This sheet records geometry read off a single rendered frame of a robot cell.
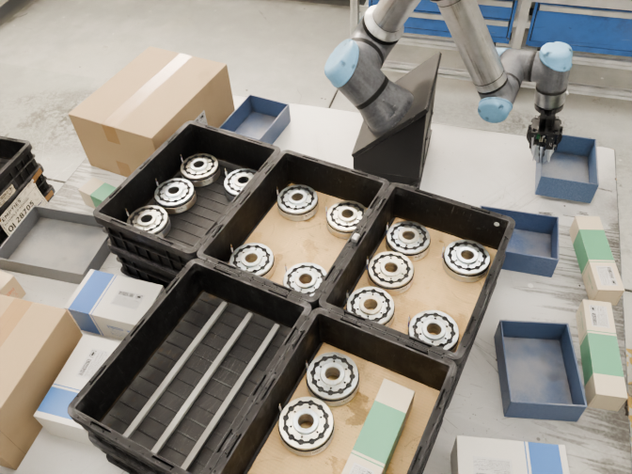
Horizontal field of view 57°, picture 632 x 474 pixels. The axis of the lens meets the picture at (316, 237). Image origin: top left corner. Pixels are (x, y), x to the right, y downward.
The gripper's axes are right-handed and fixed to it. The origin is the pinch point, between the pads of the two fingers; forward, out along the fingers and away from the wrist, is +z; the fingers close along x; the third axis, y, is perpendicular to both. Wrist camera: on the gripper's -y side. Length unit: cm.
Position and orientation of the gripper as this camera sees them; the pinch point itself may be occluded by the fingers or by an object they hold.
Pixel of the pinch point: (541, 157)
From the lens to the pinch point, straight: 179.4
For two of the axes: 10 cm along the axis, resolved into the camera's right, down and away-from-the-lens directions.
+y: -3.1, 7.2, -6.2
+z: 1.6, 6.8, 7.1
